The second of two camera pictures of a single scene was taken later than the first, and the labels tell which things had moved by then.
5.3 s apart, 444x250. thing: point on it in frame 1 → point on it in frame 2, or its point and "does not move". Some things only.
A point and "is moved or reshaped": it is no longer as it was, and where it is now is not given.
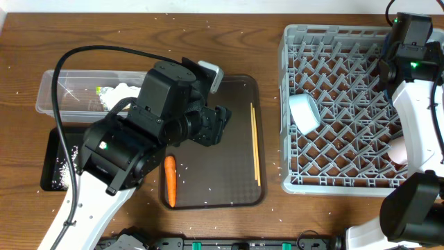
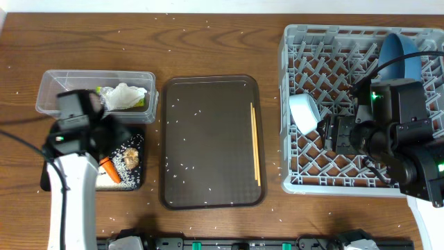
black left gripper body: [209, 123] → [116, 132]
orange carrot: [170, 164] is moved or reshaped
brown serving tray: [232, 174] does not move
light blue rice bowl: [305, 112] does not move
